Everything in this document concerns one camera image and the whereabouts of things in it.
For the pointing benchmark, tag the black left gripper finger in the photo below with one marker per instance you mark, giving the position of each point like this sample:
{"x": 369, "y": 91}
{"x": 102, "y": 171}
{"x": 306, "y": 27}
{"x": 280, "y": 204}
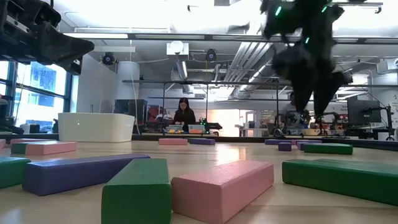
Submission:
{"x": 65, "y": 46}

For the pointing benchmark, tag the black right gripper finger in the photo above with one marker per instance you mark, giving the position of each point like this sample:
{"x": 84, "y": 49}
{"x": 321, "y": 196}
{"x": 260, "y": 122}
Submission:
{"x": 326, "y": 96}
{"x": 303, "y": 96}

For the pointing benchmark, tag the green block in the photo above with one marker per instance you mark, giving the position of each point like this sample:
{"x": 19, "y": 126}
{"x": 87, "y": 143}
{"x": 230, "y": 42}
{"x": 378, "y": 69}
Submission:
{"x": 328, "y": 149}
{"x": 342, "y": 180}
{"x": 136, "y": 199}
{"x": 18, "y": 148}
{"x": 12, "y": 172}

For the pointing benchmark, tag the pink block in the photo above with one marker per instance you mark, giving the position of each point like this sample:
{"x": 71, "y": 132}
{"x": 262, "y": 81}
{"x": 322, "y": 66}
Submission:
{"x": 173, "y": 142}
{"x": 217, "y": 193}
{"x": 51, "y": 148}
{"x": 2, "y": 144}

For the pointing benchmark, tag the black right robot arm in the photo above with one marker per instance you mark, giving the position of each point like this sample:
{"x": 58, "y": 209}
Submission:
{"x": 298, "y": 15}

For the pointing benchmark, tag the black background robot arm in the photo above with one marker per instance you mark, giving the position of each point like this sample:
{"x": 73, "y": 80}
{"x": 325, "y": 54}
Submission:
{"x": 292, "y": 119}

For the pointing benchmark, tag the person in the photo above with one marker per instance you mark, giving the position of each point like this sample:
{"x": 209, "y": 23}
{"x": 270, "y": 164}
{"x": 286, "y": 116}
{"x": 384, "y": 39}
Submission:
{"x": 184, "y": 116}
{"x": 286, "y": 112}

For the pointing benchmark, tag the black computer monitor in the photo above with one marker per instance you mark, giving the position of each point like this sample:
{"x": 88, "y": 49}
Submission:
{"x": 363, "y": 112}

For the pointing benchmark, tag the black round ceiling device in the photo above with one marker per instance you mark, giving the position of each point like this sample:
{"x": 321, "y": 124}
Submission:
{"x": 211, "y": 55}
{"x": 108, "y": 58}

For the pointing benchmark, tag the large glass window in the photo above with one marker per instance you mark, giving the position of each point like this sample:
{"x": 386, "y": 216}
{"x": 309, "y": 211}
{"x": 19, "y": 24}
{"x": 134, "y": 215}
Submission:
{"x": 40, "y": 102}

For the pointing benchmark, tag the white cylindrical column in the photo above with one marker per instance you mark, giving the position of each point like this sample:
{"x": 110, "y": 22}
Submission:
{"x": 127, "y": 81}

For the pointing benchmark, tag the white plastic bin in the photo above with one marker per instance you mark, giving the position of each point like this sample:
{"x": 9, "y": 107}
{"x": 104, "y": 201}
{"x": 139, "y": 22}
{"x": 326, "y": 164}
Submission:
{"x": 96, "y": 127}

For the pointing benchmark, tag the black cabinet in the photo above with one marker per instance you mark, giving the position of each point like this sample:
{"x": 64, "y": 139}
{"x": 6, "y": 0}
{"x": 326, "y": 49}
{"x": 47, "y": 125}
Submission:
{"x": 130, "y": 109}

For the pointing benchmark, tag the clear plastic storage bin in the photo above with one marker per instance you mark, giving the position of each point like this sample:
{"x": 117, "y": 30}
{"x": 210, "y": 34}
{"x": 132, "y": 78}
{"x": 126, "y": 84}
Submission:
{"x": 174, "y": 128}
{"x": 196, "y": 128}

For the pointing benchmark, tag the white round lamp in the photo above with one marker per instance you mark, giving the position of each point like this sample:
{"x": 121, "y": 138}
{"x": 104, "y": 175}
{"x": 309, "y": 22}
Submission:
{"x": 176, "y": 47}

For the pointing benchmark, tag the black overhead metal bar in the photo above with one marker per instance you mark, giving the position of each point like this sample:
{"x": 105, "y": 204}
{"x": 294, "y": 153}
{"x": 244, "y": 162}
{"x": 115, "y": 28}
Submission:
{"x": 186, "y": 37}

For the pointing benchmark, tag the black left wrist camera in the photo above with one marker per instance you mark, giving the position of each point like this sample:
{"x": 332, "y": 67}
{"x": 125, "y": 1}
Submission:
{"x": 74, "y": 67}

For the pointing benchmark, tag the black metal table frame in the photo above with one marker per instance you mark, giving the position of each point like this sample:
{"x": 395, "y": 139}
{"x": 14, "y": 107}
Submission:
{"x": 236, "y": 138}

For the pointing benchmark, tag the black background rig frame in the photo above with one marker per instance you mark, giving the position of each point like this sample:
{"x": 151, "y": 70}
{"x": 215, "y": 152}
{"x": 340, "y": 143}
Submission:
{"x": 186, "y": 82}

